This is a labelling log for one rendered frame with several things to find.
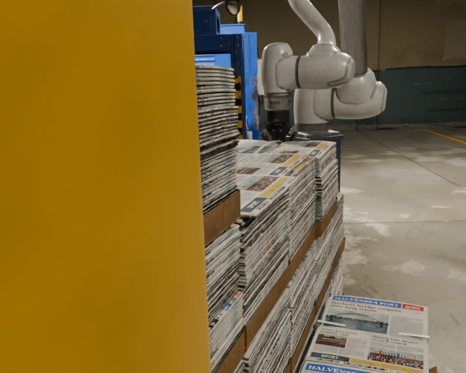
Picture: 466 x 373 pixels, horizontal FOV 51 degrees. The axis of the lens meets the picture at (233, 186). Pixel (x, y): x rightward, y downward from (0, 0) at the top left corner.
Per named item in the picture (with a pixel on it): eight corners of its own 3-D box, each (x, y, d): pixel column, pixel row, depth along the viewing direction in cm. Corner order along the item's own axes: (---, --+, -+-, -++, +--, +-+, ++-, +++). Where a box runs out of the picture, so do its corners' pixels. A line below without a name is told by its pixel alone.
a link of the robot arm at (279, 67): (257, 93, 155) (296, 92, 150) (255, 43, 151) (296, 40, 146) (267, 91, 165) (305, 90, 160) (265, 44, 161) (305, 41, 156)
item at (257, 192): (299, 180, 100) (299, 175, 100) (256, 218, 74) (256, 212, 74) (143, 173, 114) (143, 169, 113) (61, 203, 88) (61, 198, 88)
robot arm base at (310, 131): (308, 131, 236) (308, 119, 234) (340, 135, 217) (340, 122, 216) (278, 135, 226) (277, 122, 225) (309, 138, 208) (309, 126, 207)
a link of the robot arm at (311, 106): (299, 121, 229) (298, 72, 224) (337, 121, 222) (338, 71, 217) (289, 124, 215) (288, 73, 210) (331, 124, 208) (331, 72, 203)
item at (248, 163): (309, 157, 127) (309, 152, 127) (280, 180, 101) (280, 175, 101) (183, 154, 140) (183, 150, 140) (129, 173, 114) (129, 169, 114)
